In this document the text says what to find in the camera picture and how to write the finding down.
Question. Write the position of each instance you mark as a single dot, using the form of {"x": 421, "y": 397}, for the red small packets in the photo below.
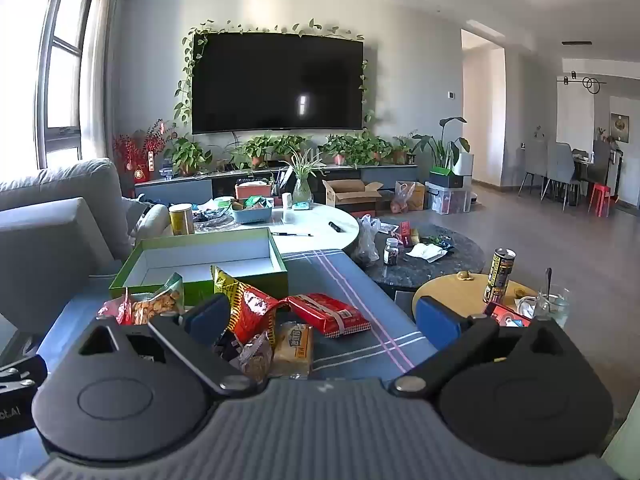
{"x": 405, "y": 234}

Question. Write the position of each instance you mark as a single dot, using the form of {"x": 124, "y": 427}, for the blue plastic basket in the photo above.
{"x": 252, "y": 216}

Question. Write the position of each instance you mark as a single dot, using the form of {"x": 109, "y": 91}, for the small brown nut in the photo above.
{"x": 465, "y": 275}

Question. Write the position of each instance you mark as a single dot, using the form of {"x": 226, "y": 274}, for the red yellow snack bag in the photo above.
{"x": 250, "y": 310}

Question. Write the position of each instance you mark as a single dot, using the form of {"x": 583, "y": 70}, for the light curtain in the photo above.
{"x": 102, "y": 60}

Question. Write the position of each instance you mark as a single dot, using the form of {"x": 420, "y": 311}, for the yellow round side table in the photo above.
{"x": 450, "y": 290}

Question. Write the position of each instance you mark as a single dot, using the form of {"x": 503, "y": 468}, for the green black box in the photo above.
{"x": 445, "y": 177}

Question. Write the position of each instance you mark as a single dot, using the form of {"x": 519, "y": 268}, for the dark marble round table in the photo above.
{"x": 440, "y": 265}

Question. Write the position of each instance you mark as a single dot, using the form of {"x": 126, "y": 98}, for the metal spoon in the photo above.
{"x": 548, "y": 280}

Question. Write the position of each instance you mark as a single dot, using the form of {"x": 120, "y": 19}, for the green trailing vine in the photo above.
{"x": 184, "y": 102}

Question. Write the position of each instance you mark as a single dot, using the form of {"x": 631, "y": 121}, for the black yellow can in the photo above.
{"x": 499, "y": 277}

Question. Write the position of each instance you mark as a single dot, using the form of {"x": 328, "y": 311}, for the row of potted plants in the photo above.
{"x": 187, "y": 155}

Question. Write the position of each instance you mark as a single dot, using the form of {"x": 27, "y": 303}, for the yellow canister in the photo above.
{"x": 181, "y": 220}

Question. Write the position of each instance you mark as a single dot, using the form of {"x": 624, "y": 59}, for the framed wall picture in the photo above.
{"x": 620, "y": 127}

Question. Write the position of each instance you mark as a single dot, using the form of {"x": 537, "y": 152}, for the dark glass jar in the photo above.
{"x": 392, "y": 252}

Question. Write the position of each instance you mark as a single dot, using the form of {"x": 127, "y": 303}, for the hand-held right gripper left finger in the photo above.
{"x": 207, "y": 317}

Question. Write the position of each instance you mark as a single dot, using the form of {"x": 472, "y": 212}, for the white air purifier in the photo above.
{"x": 465, "y": 165}

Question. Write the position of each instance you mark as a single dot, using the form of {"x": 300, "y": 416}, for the clear storage box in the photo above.
{"x": 447, "y": 202}

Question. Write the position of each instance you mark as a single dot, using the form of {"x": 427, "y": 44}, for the blue red snack packet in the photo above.
{"x": 505, "y": 315}

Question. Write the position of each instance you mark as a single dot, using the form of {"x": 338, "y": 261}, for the drinking glass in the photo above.
{"x": 552, "y": 307}

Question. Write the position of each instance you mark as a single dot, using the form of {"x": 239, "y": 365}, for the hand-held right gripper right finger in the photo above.
{"x": 440, "y": 325}

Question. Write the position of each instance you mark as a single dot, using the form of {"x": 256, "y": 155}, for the clear brown snack packet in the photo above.
{"x": 255, "y": 357}

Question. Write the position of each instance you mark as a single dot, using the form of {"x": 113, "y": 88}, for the dark dining table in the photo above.
{"x": 595, "y": 165}

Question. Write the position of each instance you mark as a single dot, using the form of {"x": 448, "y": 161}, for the grey television cabinet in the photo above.
{"x": 175, "y": 190}

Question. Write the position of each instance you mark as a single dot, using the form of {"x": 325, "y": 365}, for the beige bread packet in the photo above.
{"x": 295, "y": 347}

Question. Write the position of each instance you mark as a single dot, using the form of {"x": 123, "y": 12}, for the red stool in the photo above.
{"x": 600, "y": 192}

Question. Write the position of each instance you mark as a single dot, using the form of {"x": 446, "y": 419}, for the red checkered snack packet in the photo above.
{"x": 327, "y": 315}

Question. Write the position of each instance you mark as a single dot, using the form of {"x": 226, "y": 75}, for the green cracker bag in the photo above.
{"x": 150, "y": 305}

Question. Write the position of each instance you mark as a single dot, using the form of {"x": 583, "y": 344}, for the plastic bag with fruit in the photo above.
{"x": 402, "y": 197}

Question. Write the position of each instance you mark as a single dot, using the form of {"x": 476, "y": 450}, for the white oval coffee table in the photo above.
{"x": 310, "y": 222}

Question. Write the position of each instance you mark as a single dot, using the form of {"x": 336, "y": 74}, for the grey dining chair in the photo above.
{"x": 534, "y": 160}
{"x": 561, "y": 165}

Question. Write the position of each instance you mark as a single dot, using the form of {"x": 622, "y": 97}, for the green small packet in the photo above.
{"x": 435, "y": 242}

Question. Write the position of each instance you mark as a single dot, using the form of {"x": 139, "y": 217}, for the black pen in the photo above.
{"x": 292, "y": 234}

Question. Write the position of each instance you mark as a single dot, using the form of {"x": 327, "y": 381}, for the white tissue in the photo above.
{"x": 425, "y": 252}

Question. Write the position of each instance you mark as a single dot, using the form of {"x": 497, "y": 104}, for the large leaf floor plant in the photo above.
{"x": 450, "y": 147}

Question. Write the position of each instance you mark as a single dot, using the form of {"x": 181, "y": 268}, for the black marker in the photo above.
{"x": 336, "y": 227}

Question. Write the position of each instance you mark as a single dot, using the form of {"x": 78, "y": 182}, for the open cardboard box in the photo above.
{"x": 350, "y": 192}

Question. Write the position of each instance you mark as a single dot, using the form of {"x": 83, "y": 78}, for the glass vase with spider plant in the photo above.
{"x": 302, "y": 192}

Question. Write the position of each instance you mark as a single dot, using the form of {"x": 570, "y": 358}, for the red clear snack packet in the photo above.
{"x": 112, "y": 312}

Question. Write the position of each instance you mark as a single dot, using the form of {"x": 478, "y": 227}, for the orange storage box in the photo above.
{"x": 252, "y": 191}

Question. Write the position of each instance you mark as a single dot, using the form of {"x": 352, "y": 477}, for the dark framed window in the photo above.
{"x": 65, "y": 60}

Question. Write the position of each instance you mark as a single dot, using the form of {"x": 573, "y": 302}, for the green cardboard box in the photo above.
{"x": 210, "y": 260}

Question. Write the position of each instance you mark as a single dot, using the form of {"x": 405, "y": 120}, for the grey sofa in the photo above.
{"x": 60, "y": 195}

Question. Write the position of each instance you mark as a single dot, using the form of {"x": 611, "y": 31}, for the red flower decoration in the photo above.
{"x": 135, "y": 152}

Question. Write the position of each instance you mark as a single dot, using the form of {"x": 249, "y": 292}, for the white cup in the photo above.
{"x": 287, "y": 200}

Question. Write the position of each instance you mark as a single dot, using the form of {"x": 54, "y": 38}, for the black wall television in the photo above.
{"x": 277, "y": 82}

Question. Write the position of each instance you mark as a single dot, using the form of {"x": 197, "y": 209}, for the teal small box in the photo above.
{"x": 302, "y": 205}

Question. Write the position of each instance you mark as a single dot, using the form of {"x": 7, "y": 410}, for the clear plastic bag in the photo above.
{"x": 367, "y": 242}

